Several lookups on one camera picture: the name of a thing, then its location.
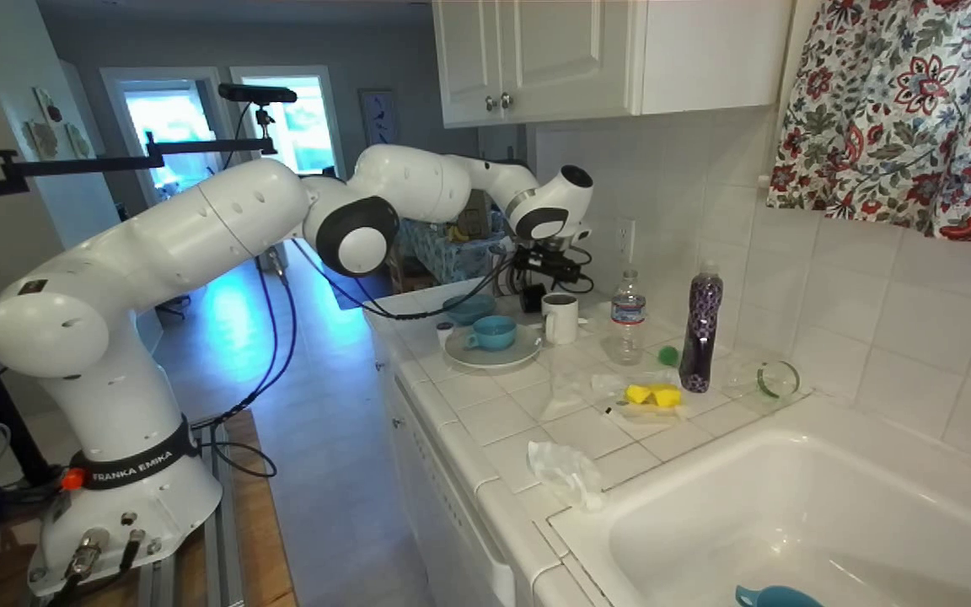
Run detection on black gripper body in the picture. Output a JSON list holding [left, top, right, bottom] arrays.
[[507, 235, 598, 294]]

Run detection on floral ceramic mug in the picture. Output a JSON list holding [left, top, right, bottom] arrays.
[[539, 291, 585, 348]]

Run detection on teal cup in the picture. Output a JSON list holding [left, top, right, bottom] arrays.
[[466, 312, 519, 354]]

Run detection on blue woven basket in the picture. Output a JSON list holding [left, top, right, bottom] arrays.
[[394, 212, 513, 285]]

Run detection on clear water bottle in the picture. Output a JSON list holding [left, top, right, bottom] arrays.
[[606, 267, 652, 368]]

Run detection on yellow sponge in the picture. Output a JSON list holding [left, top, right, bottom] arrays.
[[620, 382, 689, 411]]

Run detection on purple dish soap bottle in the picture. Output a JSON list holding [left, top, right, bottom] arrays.
[[677, 267, 728, 398]]

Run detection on crumpled clear plastic piece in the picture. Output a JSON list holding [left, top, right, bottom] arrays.
[[522, 438, 606, 509]]

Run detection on white upper cabinet with knobs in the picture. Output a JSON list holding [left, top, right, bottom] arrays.
[[428, 0, 798, 130]]

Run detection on clear glass bowl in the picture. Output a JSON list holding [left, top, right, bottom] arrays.
[[754, 354, 807, 406]]

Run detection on white under-counter cabinet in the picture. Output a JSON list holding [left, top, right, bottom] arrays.
[[379, 358, 514, 607]]

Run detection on white double sink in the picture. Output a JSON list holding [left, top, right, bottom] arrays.
[[547, 424, 971, 607]]

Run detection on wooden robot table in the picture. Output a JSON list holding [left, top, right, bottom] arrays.
[[0, 411, 300, 607]]

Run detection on floral curtain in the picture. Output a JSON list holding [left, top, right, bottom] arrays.
[[762, 0, 971, 250]]

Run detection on teal dish in sink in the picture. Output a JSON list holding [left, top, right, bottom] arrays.
[[730, 584, 826, 607]]

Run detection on framed wall picture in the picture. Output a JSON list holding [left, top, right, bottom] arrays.
[[354, 83, 403, 158]]

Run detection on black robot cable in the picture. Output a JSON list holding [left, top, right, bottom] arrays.
[[187, 232, 513, 486]]

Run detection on black camera boom stand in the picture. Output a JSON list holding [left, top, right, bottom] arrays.
[[0, 82, 300, 209]]

